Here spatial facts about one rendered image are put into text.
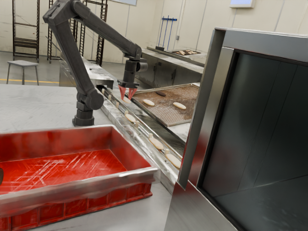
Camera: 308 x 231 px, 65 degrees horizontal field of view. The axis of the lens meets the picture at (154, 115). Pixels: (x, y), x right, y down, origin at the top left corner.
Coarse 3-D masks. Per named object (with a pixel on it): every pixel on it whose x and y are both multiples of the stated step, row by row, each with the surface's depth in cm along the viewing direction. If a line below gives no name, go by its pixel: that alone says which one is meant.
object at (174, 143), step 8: (120, 96) 168; (128, 104) 153; (136, 112) 141; (144, 112) 144; (144, 120) 132; (152, 120) 134; (152, 128) 122; (160, 128) 124; (160, 136) 115; (168, 136) 116; (176, 144) 109
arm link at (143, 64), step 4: (136, 52) 115; (140, 52) 117; (124, 56) 120; (128, 56) 119; (136, 56) 116; (140, 56) 118; (140, 60) 122; (144, 60) 124; (140, 64) 122; (144, 64) 124; (140, 68) 122; (144, 68) 125
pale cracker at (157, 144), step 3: (150, 138) 101; (153, 138) 101; (150, 141) 99; (153, 141) 99; (156, 141) 99; (153, 144) 97; (156, 144) 96; (159, 144) 97; (156, 147) 95; (159, 147) 95; (162, 147) 95
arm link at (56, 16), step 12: (60, 0) 85; (72, 0) 83; (48, 12) 84; (60, 12) 81; (72, 12) 84; (48, 24) 85; (60, 24) 83; (60, 36) 85; (72, 36) 89; (60, 48) 90; (72, 48) 90; (72, 60) 92; (72, 72) 96; (84, 72) 98; (84, 84) 100; (96, 96) 104; (96, 108) 106
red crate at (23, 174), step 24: (24, 168) 73; (48, 168) 75; (72, 168) 77; (96, 168) 80; (120, 168) 82; (0, 192) 62; (120, 192) 64; (144, 192) 69; (24, 216) 52; (48, 216) 55; (72, 216) 58
